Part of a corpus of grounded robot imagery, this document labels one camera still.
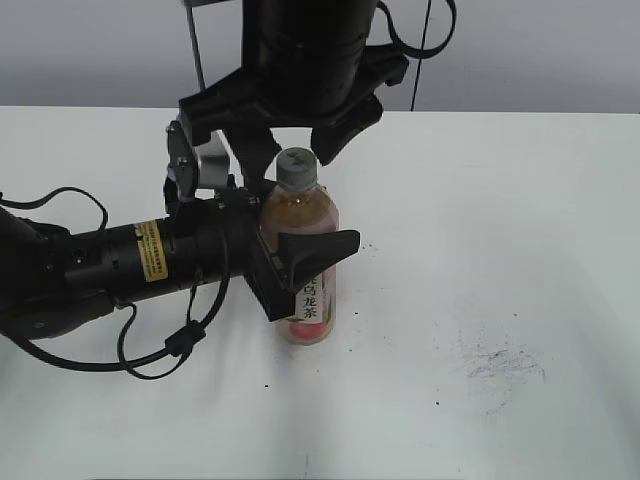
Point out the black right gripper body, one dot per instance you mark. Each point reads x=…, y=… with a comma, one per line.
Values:
x=299, y=86

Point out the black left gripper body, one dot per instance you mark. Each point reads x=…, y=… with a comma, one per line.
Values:
x=230, y=230

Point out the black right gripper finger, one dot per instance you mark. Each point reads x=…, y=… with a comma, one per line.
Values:
x=254, y=148
x=328, y=141

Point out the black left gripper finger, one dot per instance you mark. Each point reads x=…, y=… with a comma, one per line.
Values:
x=304, y=256

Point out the grey bottle cap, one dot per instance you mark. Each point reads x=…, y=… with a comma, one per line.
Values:
x=296, y=169

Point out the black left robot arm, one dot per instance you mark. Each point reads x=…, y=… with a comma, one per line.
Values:
x=53, y=281

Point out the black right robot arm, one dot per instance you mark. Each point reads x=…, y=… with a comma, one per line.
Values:
x=281, y=24

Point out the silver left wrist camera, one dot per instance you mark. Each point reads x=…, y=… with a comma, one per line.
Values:
x=191, y=168

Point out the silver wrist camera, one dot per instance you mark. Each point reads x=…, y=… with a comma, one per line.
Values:
x=200, y=3
x=191, y=168

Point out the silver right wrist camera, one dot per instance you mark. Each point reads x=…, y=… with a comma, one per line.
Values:
x=200, y=3

